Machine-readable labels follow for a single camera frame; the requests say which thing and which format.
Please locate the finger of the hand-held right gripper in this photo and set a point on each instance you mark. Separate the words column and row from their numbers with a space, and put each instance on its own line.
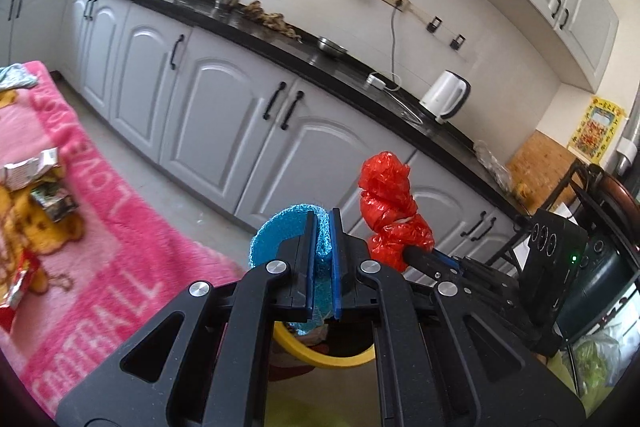
column 447, row 261
column 420, row 257

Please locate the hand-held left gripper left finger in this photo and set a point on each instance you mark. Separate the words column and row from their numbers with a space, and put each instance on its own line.
column 311, row 257

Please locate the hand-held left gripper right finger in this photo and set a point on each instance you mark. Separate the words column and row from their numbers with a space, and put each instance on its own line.
column 337, row 257

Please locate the blue sponge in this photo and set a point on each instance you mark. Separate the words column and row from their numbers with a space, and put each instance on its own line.
column 272, row 232

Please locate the red plastic bag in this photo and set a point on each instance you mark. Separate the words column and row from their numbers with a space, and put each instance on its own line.
column 390, row 207

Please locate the yellow rimmed red trash bin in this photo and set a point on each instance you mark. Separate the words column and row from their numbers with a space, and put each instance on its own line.
column 320, row 354

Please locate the dark green container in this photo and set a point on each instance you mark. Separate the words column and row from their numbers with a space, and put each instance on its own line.
column 602, row 279

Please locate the black metal rack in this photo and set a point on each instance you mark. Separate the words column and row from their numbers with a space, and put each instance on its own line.
column 595, row 187

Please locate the cork board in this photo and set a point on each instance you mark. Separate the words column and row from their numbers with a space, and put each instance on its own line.
column 542, row 167

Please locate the bag of green vegetables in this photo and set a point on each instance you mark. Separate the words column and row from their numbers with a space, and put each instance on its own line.
column 600, row 357

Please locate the clear plastic bag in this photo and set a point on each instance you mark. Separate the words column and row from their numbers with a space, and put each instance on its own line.
column 492, row 164

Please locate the yellow green cloth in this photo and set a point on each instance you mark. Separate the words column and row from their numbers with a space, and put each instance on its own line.
column 320, row 399

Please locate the grey pipe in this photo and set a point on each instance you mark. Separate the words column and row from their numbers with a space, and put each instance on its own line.
column 629, row 142

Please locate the white electric kettle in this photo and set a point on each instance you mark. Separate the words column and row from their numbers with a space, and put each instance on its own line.
column 445, row 97

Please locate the white power adapter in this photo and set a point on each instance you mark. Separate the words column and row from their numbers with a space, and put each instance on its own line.
column 376, row 80

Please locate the white lower cabinets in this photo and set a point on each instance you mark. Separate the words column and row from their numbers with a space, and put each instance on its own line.
column 210, row 107

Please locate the metal bowl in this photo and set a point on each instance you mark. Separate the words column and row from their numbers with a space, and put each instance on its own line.
column 331, row 47

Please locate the pink printed blanket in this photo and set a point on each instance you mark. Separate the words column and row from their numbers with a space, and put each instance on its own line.
column 100, row 267

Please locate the ginger roots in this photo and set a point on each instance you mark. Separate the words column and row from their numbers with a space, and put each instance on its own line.
column 270, row 19

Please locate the crumpled dark wrapper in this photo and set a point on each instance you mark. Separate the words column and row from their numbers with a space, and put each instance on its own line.
column 55, row 204

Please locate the red yellow snack wrapper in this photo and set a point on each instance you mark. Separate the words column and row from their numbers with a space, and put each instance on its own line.
column 17, row 292

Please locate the crumpled silver wrapper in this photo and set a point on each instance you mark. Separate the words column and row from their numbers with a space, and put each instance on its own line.
column 27, row 169

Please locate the light blue cloth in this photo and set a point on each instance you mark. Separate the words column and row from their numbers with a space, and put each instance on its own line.
column 17, row 77

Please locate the yellow wall poster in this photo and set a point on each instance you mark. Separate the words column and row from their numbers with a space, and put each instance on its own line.
column 597, row 132

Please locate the black wall hook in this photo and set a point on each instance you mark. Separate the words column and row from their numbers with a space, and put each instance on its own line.
column 456, row 43
column 433, row 24

